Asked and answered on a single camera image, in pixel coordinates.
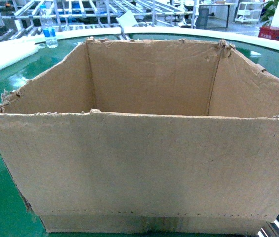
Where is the clear plastic water bottle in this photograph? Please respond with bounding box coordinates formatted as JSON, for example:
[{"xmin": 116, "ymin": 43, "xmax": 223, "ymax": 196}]
[{"xmin": 39, "ymin": 5, "xmax": 58, "ymax": 48}]

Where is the aluminium roller rack frame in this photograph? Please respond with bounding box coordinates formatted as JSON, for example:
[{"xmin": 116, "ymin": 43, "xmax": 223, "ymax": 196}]
[{"xmin": 0, "ymin": 0, "xmax": 197, "ymax": 42}]

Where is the green potted plant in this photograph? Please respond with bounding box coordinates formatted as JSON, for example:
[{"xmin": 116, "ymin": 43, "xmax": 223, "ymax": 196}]
[{"xmin": 261, "ymin": 0, "xmax": 279, "ymax": 26}]

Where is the white wheeled cart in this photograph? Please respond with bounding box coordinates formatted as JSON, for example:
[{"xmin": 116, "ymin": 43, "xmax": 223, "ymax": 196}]
[{"xmin": 234, "ymin": 1, "xmax": 264, "ymax": 23}]

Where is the white foam sheet stack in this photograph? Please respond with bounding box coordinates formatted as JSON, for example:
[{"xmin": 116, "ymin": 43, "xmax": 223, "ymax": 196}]
[{"xmin": 0, "ymin": 35, "xmax": 45, "ymax": 70}]

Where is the brown cardboard box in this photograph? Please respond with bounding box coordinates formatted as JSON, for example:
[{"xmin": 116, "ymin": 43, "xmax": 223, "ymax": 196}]
[{"xmin": 0, "ymin": 38, "xmax": 279, "ymax": 235}]

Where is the red plastic crate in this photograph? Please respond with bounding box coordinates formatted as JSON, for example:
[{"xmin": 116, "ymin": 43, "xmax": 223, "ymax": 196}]
[{"xmin": 258, "ymin": 26, "xmax": 279, "ymax": 41}]

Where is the white curved conveyor rim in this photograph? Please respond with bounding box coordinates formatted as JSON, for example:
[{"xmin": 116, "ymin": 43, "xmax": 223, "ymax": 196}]
[{"xmin": 56, "ymin": 27, "xmax": 279, "ymax": 51}]

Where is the black mesh waste bin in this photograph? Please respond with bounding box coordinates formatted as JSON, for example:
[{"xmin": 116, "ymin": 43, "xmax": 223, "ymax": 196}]
[{"xmin": 196, "ymin": 8, "xmax": 209, "ymax": 29}]

